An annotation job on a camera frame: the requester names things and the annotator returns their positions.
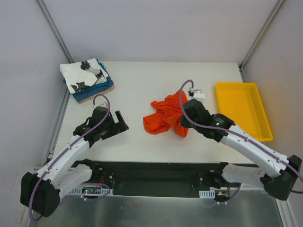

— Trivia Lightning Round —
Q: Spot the orange t shirt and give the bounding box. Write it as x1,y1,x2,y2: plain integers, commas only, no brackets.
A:
143,91,188,138

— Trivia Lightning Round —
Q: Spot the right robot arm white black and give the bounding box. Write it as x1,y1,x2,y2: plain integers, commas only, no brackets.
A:
180,99,302,201

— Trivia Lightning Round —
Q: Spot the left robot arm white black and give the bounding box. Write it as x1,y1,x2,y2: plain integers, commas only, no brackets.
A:
20,106,129,217

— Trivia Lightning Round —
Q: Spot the beige folded shirt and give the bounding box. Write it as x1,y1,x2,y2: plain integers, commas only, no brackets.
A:
77,85,115,104

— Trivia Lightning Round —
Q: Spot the white black printed folded shirt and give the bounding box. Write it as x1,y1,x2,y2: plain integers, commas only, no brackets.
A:
60,58,109,94

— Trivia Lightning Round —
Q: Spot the yellow plastic tray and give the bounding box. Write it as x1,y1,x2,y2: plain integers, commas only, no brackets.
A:
215,82,273,142

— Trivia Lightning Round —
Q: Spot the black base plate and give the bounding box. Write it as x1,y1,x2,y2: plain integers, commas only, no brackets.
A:
91,161,217,198

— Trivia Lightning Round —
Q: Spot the left grey cable duct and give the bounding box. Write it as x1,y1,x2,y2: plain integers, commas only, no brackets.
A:
68,186,114,196

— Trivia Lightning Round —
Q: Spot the grey cable duct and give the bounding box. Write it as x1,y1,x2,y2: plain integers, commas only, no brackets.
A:
199,190,215,199
68,186,114,196

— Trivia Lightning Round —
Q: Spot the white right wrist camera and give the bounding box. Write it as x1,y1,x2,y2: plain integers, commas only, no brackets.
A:
188,87,206,103

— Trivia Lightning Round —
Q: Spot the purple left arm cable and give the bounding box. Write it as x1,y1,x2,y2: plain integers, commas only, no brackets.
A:
27,94,111,222

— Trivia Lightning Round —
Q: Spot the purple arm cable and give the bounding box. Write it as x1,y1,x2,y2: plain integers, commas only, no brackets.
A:
27,94,111,222
178,80,303,183

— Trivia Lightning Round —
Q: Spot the right grey cable duct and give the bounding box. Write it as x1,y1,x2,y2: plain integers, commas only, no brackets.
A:
199,190,215,199

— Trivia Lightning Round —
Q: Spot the left aluminium frame post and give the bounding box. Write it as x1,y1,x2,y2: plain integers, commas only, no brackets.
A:
36,0,74,63

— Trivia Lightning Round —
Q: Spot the aluminium frame post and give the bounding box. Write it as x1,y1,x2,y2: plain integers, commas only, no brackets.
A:
239,0,286,72
36,0,74,63

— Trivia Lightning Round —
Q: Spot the right aluminium frame post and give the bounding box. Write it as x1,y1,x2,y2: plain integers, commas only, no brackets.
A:
239,0,286,72

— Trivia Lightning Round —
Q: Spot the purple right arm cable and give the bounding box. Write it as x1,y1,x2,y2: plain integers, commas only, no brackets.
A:
178,80,303,183

